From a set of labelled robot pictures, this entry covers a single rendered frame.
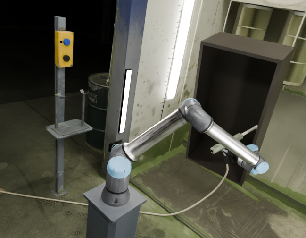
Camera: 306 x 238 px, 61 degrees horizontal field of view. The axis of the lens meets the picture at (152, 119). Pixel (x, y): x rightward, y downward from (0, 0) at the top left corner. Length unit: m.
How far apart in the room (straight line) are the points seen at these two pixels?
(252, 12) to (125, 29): 1.59
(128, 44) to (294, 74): 1.80
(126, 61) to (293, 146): 2.13
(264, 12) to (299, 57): 0.63
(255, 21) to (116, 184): 2.41
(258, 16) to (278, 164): 1.67
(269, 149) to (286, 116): 0.45
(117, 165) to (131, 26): 1.16
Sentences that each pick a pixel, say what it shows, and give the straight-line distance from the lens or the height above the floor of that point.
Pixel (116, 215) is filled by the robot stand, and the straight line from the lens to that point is 1.72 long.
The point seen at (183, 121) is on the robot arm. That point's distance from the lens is 1.67.
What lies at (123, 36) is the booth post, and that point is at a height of 1.55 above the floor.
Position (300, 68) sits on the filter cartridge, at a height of 1.45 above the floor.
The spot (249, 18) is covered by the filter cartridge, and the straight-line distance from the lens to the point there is 3.29.
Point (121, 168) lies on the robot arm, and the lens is 1.63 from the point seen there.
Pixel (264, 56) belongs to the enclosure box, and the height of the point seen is 1.63.
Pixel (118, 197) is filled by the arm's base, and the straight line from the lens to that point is 1.73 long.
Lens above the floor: 1.87
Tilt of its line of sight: 25 degrees down
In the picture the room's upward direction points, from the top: 10 degrees clockwise
